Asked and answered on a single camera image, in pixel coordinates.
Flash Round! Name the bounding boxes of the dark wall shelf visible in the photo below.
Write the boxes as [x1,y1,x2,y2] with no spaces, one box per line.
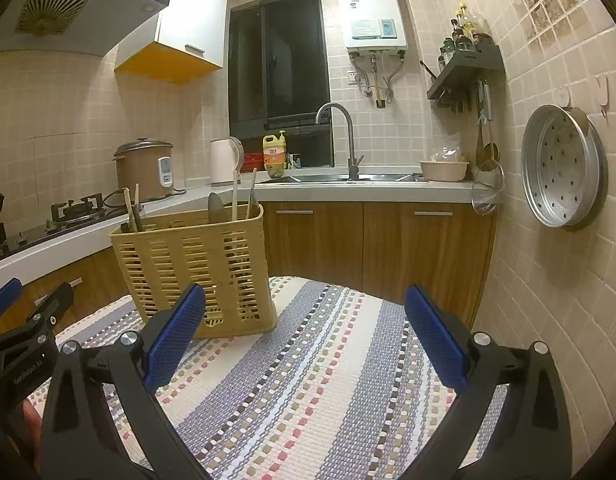
[426,44,505,102]

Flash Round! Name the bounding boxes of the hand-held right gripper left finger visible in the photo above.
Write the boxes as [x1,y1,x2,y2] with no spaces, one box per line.
[40,282,211,480]

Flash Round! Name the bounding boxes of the clear plastic bag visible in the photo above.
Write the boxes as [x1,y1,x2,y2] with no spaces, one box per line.
[430,132,464,163]

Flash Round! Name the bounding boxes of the hanging metal peeler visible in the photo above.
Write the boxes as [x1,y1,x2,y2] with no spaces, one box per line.
[475,80,491,126]

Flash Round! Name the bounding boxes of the yellow detergent bottle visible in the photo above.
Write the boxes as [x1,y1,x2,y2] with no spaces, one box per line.
[262,130,289,170]

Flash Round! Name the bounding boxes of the pink bowl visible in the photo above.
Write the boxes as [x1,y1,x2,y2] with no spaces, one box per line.
[418,160,470,183]

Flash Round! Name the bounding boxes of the wooden base cabinet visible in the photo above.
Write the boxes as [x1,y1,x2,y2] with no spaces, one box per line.
[0,201,498,341]

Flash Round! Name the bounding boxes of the grey range hood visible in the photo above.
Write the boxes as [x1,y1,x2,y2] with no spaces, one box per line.
[0,0,173,56]

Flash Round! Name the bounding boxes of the white water heater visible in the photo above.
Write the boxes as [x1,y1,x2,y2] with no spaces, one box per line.
[335,0,409,53]

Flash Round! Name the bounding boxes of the chrome kitchen faucet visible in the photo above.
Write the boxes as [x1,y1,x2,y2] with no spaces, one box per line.
[315,102,365,182]

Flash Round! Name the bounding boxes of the group of condiment bottles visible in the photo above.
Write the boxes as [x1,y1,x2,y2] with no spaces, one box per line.
[438,2,493,68]

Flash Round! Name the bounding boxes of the water heater pipes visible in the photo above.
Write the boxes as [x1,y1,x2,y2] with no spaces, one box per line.
[350,51,408,109]

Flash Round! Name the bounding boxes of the black gas stove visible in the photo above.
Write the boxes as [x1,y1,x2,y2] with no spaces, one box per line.
[0,192,134,266]

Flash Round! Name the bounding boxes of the pale electric kettle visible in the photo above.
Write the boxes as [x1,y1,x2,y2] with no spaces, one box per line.
[209,136,245,187]

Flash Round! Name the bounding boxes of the yellow plastic utensil basket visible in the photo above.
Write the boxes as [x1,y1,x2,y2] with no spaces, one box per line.
[109,204,280,340]

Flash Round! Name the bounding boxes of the hanging wire strainer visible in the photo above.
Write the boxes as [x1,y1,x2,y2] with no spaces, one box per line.
[471,162,505,216]

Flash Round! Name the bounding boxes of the hanging brass ladle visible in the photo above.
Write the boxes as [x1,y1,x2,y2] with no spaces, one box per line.
[475,122,500,171]

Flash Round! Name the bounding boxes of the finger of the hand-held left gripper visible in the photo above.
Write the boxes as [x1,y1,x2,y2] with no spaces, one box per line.
[0,282,74,348]
[0,277,24,318]

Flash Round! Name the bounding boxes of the person's left hand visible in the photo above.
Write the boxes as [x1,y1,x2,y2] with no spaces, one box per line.
[22,400,43,441]

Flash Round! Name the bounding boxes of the brown rice cooker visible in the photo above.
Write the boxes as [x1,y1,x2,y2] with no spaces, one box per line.
[113,137,176,203]

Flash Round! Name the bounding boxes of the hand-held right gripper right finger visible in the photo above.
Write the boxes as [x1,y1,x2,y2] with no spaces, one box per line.
[403,284,574,480]

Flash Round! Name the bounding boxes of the striped woven table mat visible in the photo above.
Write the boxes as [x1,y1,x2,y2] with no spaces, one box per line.
[25,275,509,480]

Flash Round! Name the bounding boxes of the white wall cabinet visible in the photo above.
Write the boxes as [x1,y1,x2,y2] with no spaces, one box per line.
[114,0,230,86]

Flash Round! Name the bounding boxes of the steel kitchen sink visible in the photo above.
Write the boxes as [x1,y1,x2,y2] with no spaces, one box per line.
[268,172,429,184]

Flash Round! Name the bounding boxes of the dark window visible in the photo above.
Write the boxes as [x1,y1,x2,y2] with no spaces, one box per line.
[228,0,335,168]

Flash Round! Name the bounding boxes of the round metal steamer tray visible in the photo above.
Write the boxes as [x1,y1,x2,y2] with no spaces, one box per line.
[520,104,609,231]

